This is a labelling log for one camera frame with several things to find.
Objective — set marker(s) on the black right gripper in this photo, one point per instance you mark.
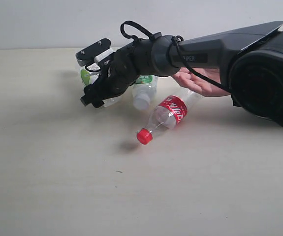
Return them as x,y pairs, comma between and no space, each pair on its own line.
117,73

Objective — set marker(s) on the clear red-label cola bottle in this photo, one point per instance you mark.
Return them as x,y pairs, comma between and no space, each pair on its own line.
168,113

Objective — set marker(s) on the fruit-label tea bottle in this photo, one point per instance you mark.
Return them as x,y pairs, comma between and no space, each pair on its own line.
90,77

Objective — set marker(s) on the green-label white-cap bottle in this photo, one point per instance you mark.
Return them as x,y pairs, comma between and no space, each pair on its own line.
143,91

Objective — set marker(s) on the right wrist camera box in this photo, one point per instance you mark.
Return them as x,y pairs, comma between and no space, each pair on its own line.
86,56

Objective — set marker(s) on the open human hand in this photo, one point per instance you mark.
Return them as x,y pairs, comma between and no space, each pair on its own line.
188,80

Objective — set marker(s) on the black sleeved forearm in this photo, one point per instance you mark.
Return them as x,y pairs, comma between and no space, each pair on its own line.
235,103

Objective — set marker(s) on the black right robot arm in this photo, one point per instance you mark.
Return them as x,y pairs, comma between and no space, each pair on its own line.
249,59

